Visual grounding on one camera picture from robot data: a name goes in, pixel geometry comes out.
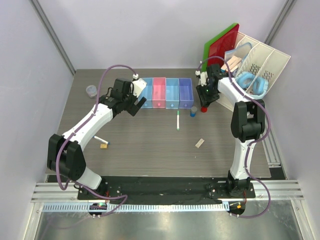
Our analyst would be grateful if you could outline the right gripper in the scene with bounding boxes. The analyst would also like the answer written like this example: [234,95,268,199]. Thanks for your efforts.
[196,81,220,107]

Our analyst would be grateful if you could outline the red glue bottle black cap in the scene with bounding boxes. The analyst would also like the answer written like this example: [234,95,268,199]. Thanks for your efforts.
[200,106,208,113]

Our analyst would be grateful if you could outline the light blue drawer box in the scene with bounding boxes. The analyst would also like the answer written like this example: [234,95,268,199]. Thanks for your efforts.
[138,77,153,109]
[165,78,180,109]

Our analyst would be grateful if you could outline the purple drawer box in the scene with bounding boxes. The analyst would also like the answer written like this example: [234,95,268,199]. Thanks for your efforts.
[178,78,194,109]

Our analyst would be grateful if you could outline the blue glue bottle grey cap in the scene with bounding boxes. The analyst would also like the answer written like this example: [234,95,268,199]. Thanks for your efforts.
[190,106,198,117]

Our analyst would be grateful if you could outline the pink drawer box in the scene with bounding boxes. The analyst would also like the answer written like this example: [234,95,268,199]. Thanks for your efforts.
[152,77,166,109]

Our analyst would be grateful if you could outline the green capped white marker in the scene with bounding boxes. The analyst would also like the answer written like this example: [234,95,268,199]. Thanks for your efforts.
[176,110,180,131]

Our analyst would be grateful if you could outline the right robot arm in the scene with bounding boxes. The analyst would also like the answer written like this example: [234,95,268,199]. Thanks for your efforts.
[195,64,265,199]

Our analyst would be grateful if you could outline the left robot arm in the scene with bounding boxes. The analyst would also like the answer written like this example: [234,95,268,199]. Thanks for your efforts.
[47,78,147,200]

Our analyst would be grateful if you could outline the blue headphones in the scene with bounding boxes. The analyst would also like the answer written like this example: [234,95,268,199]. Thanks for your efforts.
[235,71,269,99]

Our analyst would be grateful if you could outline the red blue book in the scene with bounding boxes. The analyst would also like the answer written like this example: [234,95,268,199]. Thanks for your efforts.
[220,55,242,73]

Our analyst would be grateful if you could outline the blue capped white marker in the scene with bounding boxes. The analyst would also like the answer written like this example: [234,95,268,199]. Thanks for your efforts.
[93,136,110,145]

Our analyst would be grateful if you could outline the beige eraser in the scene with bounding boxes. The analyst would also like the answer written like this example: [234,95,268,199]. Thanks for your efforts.
[195,138,205,149]

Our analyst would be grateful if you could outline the green board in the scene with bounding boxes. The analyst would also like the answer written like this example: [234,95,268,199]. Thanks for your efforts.
[201,22,238,73]

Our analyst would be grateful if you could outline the small yellow eraser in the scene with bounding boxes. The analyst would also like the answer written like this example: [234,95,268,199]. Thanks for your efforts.
[100,144,108,149]

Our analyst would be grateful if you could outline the blue rimmed clear folder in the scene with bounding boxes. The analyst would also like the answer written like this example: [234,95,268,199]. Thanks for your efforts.
[224,42,253,65]

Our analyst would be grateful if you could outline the red board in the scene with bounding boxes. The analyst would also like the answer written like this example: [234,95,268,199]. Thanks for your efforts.
[205,24,240,73]

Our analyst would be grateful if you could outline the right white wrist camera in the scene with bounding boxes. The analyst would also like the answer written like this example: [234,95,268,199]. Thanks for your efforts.
[195,70,208,87]

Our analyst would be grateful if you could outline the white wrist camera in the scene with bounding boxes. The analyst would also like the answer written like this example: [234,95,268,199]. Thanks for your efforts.
[132,78,147,98]
[195,70,208,87]

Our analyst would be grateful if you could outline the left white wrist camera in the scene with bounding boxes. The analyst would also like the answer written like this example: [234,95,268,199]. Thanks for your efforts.
[132,78,147,98]

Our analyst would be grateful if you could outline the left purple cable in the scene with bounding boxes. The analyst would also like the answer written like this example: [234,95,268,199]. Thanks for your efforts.
[55,64,140,217]

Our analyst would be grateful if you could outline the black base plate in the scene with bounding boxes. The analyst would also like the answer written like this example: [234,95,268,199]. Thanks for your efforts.
[76,174,256,205]

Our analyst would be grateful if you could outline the perforated cable duct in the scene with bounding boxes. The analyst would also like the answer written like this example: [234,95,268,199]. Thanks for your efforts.
[42,201,230,213]

